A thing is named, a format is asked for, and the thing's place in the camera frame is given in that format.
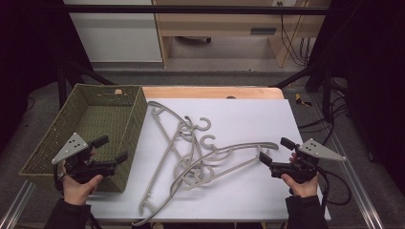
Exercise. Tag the aluminium rail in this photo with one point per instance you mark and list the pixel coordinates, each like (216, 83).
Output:
(16, 206)
(359, 191)

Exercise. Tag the light wooden desk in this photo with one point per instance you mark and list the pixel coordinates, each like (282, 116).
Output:
(223, 24)

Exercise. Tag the green woven basket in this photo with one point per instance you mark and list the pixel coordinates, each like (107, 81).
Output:
(95, 117)

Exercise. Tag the yellow and black tool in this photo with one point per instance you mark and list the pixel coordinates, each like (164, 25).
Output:
(299, 99)

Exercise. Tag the wooden table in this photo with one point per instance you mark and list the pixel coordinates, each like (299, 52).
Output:
(191, 93)

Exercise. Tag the white board mat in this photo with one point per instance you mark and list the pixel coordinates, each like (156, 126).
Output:
(238, 120)

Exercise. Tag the black stand leg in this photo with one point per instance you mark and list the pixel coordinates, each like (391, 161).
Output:
(62, 86)
(326, 92)

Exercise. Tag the black curtain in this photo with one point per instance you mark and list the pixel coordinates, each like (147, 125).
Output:
(372, 79)
(28, 63)

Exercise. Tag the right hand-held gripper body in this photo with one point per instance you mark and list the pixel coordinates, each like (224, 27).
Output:
(313, 149)

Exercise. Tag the white cabinet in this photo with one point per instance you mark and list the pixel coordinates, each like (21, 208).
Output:
(117, 38)

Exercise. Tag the person's left hand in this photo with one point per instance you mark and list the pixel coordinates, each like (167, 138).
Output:
(76, 192)

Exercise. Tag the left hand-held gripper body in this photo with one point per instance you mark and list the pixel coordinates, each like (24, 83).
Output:
(74, 147)

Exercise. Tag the black horizontal bar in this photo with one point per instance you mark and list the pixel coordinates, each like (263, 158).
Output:
(191, 9)

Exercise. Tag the person's right hand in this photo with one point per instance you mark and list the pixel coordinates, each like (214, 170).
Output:
(302, 190)

